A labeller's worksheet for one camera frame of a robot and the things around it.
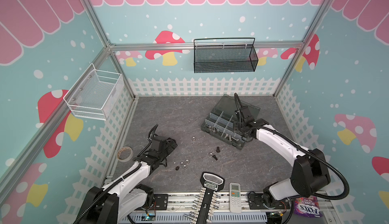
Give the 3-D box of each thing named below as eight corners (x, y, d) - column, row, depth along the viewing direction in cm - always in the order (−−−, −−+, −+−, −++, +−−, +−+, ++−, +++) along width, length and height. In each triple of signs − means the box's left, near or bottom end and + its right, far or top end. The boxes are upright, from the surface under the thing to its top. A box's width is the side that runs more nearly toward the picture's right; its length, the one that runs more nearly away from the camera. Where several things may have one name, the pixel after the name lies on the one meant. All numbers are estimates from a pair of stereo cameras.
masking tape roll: (115, 162, 90) (113, 161, 88) (120, 147, 96) (119, 146, 94) (130, 162, 90) (129, 161, 88) (135, 147, 96) (134, 146, 94)
